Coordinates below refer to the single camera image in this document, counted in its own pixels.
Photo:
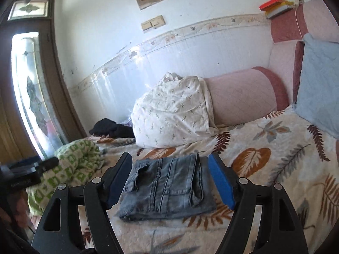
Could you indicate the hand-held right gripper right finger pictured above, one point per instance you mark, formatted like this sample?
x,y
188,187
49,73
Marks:
x,y
221,180

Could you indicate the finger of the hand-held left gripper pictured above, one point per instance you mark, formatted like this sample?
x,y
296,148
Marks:
x,y
25,162
47,164

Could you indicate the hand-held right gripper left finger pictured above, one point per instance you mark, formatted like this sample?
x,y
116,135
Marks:
x,y
120,180

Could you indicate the grey denim pants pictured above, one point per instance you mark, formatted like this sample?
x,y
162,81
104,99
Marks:
x,y
164,190

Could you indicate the green white patterned blanket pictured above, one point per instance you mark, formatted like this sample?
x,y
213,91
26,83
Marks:
x,y
76,164

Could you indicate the leaf print blanket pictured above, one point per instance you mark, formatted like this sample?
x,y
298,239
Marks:
x,y
264,190

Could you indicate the black cloth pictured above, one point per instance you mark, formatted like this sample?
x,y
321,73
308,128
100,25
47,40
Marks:
x,y
106,127

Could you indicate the purple cloth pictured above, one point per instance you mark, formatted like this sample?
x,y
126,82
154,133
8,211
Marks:
x,y
127,123

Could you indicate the wooden stained glass door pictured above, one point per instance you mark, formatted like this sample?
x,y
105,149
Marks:
x,y
31,98

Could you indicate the pink bolster cushion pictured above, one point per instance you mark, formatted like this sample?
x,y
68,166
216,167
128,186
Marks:
x,y
238,98

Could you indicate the white printed pillow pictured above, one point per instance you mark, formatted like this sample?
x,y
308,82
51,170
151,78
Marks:
x,y
172,111

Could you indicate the light blue quilted cushion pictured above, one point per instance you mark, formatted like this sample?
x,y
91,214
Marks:
x,y
317,84

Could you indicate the red book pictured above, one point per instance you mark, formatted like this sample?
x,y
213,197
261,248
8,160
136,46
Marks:
x,y
268,4

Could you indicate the pink padded headboard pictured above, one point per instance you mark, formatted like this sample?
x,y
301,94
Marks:
x,y
317,16

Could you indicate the beige wall light switch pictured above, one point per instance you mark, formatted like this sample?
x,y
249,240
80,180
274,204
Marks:
x,y
152,24

